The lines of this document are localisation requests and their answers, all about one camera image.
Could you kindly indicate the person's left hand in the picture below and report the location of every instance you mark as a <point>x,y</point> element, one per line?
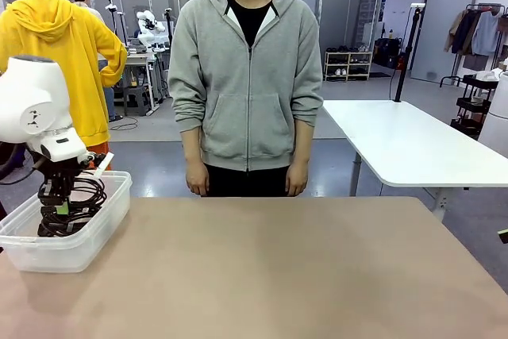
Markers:
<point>297,180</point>

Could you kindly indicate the black camera tripod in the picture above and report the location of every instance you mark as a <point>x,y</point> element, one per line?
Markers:
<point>169,25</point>
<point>115,17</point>

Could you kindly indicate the clear plastic storage container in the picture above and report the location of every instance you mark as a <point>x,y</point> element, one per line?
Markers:
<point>99,243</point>

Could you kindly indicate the white table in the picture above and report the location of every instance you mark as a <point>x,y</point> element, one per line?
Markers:
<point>397,136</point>

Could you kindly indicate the grey step stool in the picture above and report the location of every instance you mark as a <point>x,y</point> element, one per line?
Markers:
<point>137,99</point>

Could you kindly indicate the clothes rack with garments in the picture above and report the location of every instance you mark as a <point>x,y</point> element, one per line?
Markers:
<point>476,29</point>

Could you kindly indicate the person in grey hoodie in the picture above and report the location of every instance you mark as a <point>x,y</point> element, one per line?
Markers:
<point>246,77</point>

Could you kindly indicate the person's left forearm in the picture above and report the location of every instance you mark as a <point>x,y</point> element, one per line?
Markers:
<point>302,144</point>

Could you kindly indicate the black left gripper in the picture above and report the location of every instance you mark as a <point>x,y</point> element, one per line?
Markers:
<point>59,184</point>

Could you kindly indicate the mannequin in yellow hoodie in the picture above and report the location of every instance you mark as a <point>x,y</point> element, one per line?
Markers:
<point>79,57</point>

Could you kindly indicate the person's right hand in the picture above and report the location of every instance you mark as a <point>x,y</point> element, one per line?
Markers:
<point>197,180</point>

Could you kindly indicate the background workbench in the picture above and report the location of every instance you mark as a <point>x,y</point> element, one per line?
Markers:
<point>139,59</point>

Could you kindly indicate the wooden shoe rack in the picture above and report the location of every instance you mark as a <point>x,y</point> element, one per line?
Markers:
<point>349,65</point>

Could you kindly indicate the person's right forearm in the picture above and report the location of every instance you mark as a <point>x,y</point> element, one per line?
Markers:
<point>193,146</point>

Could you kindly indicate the black luggage pile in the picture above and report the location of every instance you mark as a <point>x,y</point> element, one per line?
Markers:
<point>387,51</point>

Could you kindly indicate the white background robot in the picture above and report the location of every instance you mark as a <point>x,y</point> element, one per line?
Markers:
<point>148,27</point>

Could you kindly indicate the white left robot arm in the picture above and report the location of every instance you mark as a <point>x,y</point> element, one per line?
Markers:
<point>28,105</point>

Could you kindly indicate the black utility cart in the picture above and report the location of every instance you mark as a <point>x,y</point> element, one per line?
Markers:
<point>470,105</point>

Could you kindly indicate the black pole stand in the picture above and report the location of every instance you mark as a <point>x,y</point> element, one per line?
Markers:
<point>409,45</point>

